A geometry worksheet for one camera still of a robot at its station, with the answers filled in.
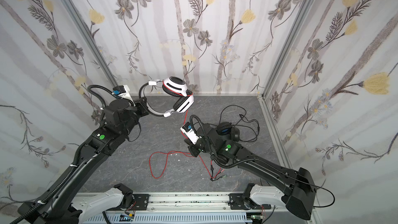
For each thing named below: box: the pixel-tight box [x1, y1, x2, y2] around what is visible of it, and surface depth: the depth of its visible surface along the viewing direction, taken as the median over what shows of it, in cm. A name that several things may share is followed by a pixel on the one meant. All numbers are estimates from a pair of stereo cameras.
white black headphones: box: [138, 76, 195, 118], surface depth 61 cm
